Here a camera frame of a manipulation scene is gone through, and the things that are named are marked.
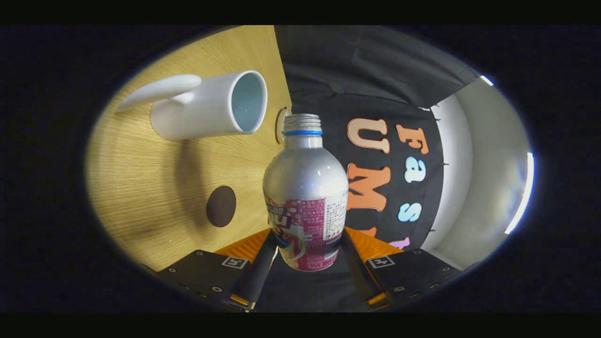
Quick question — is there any small white plate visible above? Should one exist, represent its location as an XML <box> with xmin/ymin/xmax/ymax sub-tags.
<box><xmin>275</xmin><ymin>107</ymin><xmax>292</xmax><ymax>144</ymax></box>

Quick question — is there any silver juice bottle pink label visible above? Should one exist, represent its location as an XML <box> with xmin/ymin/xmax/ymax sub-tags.
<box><xmin>262</xmin><ymin>114</ymin><xmax>349</xmax><ymax>272</ymax></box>

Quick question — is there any round brown coaster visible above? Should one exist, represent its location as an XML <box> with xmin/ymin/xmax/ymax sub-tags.
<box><xmin>206</xmin><ymin>185</ymin><xmax>237</xmax><ymax>228</ymax></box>

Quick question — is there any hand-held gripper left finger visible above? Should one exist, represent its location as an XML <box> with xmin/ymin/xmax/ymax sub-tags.
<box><xmin>155</xmin><ymin>227</ymin><xmax>278</xmax><ymax>311</ymax></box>

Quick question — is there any white cup with handle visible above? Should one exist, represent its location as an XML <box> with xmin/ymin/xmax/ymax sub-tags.
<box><xmin>116</xmin><ymin>70</ymin><xmax>268</xmax><ymax>141</ymax></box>

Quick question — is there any black backdrop cloth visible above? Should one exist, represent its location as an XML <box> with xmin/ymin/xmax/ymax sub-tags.
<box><xmin>257</xmin><ymin>26</ymin><xmax>482</xmax><ymax>313</ymax></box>

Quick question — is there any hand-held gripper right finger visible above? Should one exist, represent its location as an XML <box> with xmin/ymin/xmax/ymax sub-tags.
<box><xmin>340</xmin><ymin>226</ymin><xmax>463</xmax><ymax>308</ymax></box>

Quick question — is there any wooden table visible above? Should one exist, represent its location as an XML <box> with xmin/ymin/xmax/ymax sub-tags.
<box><xmin>86</xmin><ymin>26</ymin><xmax>293</xmax><ymax>272</ymax></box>

